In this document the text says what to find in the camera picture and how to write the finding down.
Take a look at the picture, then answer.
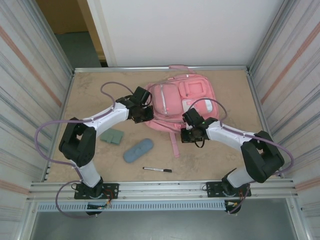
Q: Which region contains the aluminium frame rail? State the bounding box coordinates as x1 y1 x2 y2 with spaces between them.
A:
44 71 76 182
246 69 286 180
73 65 252 74

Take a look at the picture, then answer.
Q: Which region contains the white door frame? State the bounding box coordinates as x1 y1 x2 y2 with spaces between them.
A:
86 0 118 68

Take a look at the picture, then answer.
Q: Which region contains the brown wooden door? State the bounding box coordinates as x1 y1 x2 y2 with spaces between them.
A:
36 0 106 61

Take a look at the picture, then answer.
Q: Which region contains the aluminium frame post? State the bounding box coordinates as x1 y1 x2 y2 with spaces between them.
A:
248 0 295 73

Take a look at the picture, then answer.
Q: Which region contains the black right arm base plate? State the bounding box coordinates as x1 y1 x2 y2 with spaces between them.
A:
204 181 252 199

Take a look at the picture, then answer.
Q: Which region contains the slotted grey cable duct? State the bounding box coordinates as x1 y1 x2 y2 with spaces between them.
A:
36 201 226 213

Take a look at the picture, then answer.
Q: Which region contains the long aluminium base rail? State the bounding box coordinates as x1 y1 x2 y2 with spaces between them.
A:
26 177 300 202

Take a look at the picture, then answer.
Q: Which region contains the grey green wallet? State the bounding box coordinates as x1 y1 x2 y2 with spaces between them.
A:
99 128 125 146

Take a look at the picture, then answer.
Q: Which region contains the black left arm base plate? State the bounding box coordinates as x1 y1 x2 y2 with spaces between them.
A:
74 183 120 200

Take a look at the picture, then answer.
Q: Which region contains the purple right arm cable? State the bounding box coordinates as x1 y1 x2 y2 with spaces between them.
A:
186 98 295 215

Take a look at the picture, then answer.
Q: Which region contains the black marker pen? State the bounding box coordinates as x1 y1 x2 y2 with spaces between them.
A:
142 166 173 174

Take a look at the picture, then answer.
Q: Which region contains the pink student backpack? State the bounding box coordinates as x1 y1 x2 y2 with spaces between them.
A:
143 65 220 159

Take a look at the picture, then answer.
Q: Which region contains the blue pencil case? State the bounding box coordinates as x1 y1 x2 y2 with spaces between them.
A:
123 138 154 164

